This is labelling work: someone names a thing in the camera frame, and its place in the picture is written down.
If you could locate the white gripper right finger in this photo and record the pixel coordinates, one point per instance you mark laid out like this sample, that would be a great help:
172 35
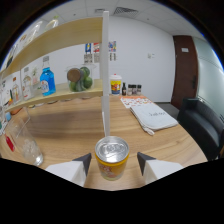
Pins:
156 168

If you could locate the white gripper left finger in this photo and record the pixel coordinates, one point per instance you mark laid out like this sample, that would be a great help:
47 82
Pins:
71 170

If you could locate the yellow orange drink can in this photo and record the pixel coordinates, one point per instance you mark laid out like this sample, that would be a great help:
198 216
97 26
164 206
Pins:
111 160

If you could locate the clear glass tumbler with ice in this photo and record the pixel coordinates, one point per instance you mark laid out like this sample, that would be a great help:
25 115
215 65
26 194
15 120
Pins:
28 146

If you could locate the black sofa chair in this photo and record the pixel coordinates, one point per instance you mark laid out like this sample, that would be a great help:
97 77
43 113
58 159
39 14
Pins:
203 125

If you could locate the orange patterned paper sheet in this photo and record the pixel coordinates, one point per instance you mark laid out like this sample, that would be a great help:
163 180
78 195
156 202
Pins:
135 100

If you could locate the small spice jar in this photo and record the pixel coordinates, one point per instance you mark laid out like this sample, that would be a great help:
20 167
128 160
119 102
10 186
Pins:
134 89
130 90
139 89

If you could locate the glass jar of limes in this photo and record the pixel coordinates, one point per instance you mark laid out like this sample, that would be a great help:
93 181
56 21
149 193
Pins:
81 80

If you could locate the blue liquid bottle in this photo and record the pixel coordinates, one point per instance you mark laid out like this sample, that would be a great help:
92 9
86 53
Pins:
47 81

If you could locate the yellow tub white lid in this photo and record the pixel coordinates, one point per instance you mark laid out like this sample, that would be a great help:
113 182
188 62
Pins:
115 85

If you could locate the clear bottle red white label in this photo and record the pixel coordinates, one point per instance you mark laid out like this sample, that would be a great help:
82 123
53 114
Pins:
26 87

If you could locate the brown wooden door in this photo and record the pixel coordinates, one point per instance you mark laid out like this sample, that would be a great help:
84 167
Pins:
185 71

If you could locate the ceiling air vent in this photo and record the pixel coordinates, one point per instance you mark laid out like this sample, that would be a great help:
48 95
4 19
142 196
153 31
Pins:
125 12

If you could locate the grey paper wall sheet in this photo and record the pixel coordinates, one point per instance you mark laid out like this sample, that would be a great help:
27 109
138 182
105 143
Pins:
88 58
113 56
96 57

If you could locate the blue yellow wall poster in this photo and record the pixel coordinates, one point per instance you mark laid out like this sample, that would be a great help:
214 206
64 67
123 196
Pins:
88 48

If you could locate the red wall poster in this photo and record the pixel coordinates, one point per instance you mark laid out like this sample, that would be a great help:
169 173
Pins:
96 47

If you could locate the blue green wall poster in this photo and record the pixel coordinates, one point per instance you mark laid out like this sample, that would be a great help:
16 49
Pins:
112 46

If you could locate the wooden two-tier white-frame shelf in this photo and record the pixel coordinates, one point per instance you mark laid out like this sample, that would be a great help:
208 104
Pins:
66 35

